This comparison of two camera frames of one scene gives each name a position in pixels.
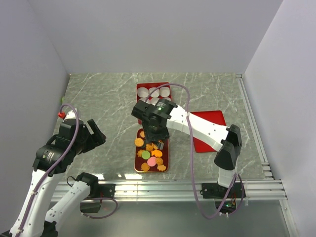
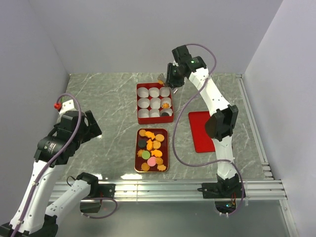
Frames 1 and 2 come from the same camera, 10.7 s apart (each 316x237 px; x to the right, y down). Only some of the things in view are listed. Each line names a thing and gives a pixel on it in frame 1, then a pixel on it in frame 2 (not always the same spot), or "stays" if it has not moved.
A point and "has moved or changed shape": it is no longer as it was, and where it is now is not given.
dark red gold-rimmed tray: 150,157 stays
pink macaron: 151,161 stays
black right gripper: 149,136 → 175,83
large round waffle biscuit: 138,142 → 156,144
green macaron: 145,155 stays
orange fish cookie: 158,153 stays
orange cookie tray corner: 161,167 stays
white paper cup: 142,92 stays
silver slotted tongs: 160,144 → 163,78
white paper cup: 154,100 stays
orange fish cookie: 149,147 has moved or changed shape
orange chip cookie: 145,167 stays
